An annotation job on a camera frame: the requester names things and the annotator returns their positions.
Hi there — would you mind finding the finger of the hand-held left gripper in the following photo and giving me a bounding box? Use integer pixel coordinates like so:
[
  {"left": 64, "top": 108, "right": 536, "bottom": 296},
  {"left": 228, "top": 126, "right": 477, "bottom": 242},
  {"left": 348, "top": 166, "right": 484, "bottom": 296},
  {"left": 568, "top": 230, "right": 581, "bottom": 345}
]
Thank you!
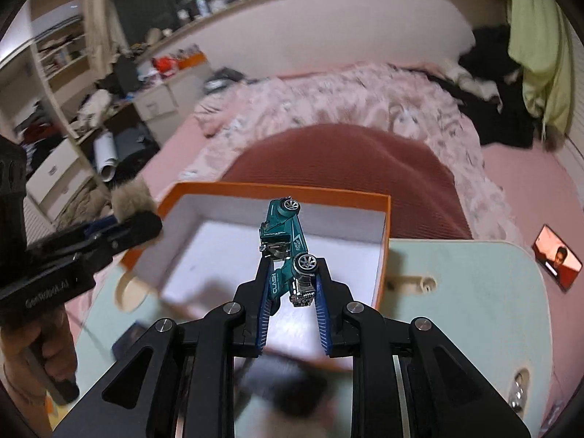
[
  {"left": 57, "top": 212, "right": 164, "bottom": 279},
  {"left": 25, "top": 218, "right": 120, "bottom": 256}
]

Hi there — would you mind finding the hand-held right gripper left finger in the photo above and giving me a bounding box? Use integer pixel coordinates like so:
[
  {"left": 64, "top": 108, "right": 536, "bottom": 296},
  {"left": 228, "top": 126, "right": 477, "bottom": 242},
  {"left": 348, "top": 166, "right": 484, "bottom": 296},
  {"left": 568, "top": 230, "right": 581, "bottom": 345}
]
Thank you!
[{"left": 52, "top": 255, "right": 277, "bottom": 438}]

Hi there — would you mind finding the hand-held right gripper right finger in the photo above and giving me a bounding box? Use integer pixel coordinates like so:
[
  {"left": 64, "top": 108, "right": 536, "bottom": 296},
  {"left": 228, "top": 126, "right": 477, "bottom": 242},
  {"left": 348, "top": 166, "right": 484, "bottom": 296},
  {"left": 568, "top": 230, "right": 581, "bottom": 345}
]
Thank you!
[{"left": 316, "top": 257, "right": 532, "bottom": 438}]

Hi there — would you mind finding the beige fluffy pom-pom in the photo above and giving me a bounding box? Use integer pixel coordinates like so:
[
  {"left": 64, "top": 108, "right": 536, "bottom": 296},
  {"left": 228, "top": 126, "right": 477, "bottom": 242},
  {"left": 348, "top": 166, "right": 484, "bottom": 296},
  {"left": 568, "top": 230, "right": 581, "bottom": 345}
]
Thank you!
[{"left": 111, "top": 179, "right": 153, "bottom": 222}]

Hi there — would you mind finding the orange cardboard box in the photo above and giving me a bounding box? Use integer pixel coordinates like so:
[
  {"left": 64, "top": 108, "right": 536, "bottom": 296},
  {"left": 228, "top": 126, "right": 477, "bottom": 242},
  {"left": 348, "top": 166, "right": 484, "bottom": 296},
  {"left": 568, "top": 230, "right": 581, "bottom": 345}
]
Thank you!
[{"left": 119, "top": 181, "right": 393, "bottom": 375}]

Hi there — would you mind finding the dark blue pouch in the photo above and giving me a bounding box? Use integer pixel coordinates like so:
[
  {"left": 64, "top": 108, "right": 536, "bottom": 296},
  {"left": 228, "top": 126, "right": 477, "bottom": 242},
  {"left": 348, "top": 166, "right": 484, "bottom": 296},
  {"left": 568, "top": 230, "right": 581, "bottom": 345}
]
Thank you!
[{"left": 112, "top": 322, "right": 153, "bottom": 363}]

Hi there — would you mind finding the teal toy car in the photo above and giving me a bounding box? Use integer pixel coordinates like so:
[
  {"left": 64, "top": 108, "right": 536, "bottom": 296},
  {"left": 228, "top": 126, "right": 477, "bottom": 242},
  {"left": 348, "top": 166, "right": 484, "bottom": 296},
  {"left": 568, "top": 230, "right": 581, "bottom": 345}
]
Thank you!
[{"left": 259, "top": 196, "right": 320, "bottom": 318}]

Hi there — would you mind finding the person's left forearm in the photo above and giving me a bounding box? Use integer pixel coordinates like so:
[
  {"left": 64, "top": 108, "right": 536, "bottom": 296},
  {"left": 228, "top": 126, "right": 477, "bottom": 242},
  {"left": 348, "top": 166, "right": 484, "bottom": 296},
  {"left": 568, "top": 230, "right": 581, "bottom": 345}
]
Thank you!
[{"left": 0, "top": 388, "right": 53, "bottom": 438}]

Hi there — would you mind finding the red container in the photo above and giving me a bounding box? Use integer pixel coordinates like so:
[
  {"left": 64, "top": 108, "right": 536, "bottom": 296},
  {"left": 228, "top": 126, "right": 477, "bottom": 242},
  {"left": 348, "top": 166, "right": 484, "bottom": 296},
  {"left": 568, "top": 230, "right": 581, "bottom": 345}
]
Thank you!
[{"left": 152, "top": 55, "right": 181, "bottom": 74}]

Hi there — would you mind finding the person's left hand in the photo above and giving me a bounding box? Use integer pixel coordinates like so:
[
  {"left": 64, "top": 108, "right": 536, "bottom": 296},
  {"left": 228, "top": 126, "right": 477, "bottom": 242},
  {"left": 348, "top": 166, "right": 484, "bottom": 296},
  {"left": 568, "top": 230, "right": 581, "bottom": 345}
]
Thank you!
[{"left": 0, "top": 308, "right": 80, "bottom": 407}]

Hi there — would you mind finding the beige quilted bedding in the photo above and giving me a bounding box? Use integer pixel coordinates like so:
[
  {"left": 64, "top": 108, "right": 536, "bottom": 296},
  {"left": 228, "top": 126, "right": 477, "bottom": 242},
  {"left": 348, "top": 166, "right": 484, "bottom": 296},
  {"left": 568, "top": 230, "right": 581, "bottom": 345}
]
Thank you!
[{"left": 50, "top": 187, "right": 113, "bottom": 230}]

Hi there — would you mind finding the white shelving unit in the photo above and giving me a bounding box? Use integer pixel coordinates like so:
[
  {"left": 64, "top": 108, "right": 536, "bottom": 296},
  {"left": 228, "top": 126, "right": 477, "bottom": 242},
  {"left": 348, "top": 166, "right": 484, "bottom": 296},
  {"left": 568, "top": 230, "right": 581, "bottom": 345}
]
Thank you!
[{"left": 0, "top": 0, "right": 119, "bottom": 220}]

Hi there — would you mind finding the dark grey backpack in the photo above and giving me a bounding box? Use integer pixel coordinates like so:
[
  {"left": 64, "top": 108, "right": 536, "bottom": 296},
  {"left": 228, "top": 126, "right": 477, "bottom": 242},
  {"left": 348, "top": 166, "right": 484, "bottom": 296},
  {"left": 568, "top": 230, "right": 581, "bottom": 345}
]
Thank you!
[{"left": 109, "top": 128, "right": 160, "bottom": 178}]

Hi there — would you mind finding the white paper roll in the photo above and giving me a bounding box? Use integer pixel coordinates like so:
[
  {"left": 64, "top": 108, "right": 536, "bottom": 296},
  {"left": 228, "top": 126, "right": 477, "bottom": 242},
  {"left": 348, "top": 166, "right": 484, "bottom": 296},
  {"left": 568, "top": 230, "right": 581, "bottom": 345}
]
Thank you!
[{"left": 93, "top": 132, "right": 120, "bottom": 178}]

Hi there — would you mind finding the cream cloth bundle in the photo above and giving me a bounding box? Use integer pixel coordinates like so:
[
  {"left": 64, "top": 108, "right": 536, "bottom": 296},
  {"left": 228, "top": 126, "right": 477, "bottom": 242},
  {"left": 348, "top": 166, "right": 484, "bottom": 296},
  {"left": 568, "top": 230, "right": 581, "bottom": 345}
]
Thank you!
[{"left": 80, "top": 89, "right": 113, "bottom": 128}]

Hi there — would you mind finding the white drawer nightstand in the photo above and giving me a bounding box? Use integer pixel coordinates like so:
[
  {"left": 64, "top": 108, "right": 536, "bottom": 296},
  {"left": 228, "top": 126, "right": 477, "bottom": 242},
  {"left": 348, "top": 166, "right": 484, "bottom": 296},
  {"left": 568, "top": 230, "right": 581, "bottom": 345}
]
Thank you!
[{"left": 132, "top": 61, "right": 215, "bottom": 135}]

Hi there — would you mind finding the mint green lap table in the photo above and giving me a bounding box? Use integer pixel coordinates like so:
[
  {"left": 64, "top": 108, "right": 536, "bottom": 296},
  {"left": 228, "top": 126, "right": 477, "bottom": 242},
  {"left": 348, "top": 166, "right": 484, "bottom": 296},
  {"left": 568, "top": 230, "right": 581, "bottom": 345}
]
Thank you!
[{"left": 75, "top": 237, "right": 548, "bottom": 438}]

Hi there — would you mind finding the black screen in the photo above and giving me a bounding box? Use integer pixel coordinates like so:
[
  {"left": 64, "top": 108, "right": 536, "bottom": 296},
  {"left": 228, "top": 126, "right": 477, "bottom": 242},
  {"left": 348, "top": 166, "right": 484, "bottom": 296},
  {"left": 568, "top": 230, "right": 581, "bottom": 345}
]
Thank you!
[{"left": 114, "top": 57, "right": 140, "bottom": 94}]

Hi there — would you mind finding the dusty red knit blanket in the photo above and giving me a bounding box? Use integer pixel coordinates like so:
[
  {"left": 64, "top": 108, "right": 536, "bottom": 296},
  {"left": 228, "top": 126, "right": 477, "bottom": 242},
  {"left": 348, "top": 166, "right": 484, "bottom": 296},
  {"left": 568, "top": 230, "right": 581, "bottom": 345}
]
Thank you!
[{"left": 221, "top": 123, "right": 473, "bottom": 240}]

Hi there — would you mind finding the dark grey cloth bundle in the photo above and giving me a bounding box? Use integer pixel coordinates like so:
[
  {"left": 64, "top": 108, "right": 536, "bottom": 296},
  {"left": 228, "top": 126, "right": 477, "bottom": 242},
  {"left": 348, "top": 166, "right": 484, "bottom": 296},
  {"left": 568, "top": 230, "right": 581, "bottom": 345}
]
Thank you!
[{"left": 204, "top": 68, "right": 249, "bottom": 96}]

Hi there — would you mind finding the small orange box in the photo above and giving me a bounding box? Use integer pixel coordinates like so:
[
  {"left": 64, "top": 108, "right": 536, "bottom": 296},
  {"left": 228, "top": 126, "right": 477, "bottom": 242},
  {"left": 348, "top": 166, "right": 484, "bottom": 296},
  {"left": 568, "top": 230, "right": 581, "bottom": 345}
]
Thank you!
[{"left": 178, "top": 52, "right": 207, "bottom": 70}]

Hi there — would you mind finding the shiny metal item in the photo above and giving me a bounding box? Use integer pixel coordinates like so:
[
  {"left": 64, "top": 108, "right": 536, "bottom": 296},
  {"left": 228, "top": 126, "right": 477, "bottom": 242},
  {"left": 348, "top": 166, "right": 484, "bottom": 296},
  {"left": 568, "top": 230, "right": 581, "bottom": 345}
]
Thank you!
[{"left": 508, "top": 372, "right": 525, "bottom": 409}]

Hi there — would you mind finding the white air conditioner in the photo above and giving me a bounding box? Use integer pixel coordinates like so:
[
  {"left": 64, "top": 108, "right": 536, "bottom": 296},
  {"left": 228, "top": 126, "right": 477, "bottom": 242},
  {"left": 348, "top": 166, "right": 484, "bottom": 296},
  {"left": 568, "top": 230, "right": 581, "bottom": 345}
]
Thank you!
[{"left": 32, "top": 2, "right": 85, "bottom": 39}]

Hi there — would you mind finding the pink floral blanket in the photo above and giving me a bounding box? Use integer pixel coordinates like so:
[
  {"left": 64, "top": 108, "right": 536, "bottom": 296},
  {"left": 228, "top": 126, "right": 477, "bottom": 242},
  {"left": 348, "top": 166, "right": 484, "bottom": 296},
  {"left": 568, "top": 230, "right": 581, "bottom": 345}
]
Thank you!
[{"left": 180, "top": 61, "right": 521, "bottom": 242}]

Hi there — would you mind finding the beige curtain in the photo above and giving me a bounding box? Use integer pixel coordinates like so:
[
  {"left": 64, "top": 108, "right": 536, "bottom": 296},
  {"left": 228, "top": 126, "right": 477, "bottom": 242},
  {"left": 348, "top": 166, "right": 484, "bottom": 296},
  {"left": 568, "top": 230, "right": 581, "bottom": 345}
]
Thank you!
[{"left": 82, "top": 0, "right": 129, "bottom": 55}]

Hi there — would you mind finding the smartphone with lit screen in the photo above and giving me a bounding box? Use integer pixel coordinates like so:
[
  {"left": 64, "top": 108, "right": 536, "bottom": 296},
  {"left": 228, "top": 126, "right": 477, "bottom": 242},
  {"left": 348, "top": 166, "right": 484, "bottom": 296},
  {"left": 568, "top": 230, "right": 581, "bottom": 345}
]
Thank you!
[{"left": 532, "top": 224, "right": 584, "bottom": 293}]

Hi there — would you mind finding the pink bed sheet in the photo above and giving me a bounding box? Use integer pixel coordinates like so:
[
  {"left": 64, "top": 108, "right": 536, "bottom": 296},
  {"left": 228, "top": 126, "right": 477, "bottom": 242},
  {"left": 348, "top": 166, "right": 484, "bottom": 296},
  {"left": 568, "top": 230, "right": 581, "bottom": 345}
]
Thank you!
[{"left": 64, "top": 114, "right": 584, "bottom": 420}]

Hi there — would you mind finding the white curved headboard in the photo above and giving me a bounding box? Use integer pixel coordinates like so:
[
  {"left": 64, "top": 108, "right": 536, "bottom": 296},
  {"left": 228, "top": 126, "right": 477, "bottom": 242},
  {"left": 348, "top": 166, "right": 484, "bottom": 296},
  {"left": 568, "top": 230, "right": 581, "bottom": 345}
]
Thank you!
[{"left": 137, "top": 0, "right": 509, "bottom": 101}]

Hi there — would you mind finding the pile of black clothes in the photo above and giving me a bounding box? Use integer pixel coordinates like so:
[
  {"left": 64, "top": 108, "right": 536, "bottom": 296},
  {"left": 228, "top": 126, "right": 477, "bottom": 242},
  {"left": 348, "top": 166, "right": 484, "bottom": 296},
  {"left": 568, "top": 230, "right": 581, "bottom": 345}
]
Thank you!
[{"left": 431, "top": 25, "right": 537, "bottom": 149}]

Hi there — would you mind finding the white garment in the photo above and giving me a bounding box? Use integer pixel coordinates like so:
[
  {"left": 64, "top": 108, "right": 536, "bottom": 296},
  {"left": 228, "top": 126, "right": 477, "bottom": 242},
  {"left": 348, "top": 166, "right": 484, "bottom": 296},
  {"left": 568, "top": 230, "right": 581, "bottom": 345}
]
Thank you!
[{"left": 449, "top": 61, "right": 503, "bottom": 101}]

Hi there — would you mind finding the light green hanging cloth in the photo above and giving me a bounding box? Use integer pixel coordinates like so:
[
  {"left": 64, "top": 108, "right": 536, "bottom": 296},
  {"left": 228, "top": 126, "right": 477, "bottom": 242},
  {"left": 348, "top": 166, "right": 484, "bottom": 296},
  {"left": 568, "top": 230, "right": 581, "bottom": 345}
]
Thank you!
[{"left": 497, "top": 0, "right": 573, "bottom": 135}]

